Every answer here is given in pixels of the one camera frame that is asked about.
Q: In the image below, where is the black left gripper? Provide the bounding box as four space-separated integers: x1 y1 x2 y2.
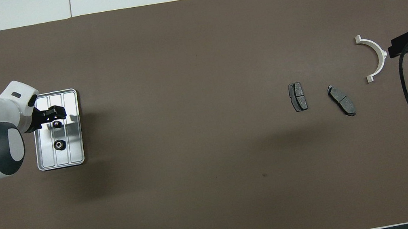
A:
28 104 68 133

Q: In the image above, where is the silver metal tray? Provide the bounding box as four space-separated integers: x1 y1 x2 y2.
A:
26 88 89 172

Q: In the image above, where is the brown table mat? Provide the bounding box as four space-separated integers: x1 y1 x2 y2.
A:
0 0 408 229

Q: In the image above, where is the short grey brake pad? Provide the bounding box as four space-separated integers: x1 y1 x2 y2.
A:
287 81 309 113

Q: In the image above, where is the long grey brake pad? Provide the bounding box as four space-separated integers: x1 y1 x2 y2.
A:
326 82 357 120

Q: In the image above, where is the white semicircular clamp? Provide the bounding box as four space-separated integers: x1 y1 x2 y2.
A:
354 32 392 85

